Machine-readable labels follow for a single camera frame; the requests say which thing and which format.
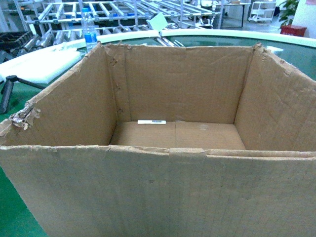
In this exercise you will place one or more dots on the large cardboard box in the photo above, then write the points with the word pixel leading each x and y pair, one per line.
pixel 236 157

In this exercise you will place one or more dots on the white barcode label strip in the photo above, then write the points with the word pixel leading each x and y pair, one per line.
pixel 143 121

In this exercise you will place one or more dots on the white paper card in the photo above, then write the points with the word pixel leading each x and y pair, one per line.
pixel 157 22

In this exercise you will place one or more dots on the clear plastic water bottle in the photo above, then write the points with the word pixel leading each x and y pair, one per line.
pixel 88 29

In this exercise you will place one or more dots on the white foam sheet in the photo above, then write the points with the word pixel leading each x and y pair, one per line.
pixel 41 66

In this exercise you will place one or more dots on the metal roller rack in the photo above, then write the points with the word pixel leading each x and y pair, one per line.
pixel 58 21

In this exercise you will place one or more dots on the black tripod stand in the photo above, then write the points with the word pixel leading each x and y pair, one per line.
pixel 8 89

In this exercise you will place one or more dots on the red plastic crate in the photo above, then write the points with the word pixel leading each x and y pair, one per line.
pixel 293 30

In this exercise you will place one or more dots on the green potted plant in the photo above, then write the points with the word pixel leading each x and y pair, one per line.
pixel 288 12

